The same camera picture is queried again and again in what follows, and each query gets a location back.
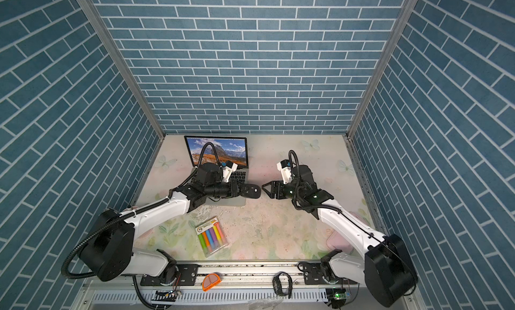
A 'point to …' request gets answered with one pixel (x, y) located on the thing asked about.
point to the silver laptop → (231, 149)
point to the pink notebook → (336, 241)
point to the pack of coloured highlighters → (211, 236)
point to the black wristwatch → (277, 285)
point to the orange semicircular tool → (210, 281)
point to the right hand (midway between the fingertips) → (269, 187)
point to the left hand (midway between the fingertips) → (252, 191)
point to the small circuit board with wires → (163, 295)
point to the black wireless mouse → (250, 190)
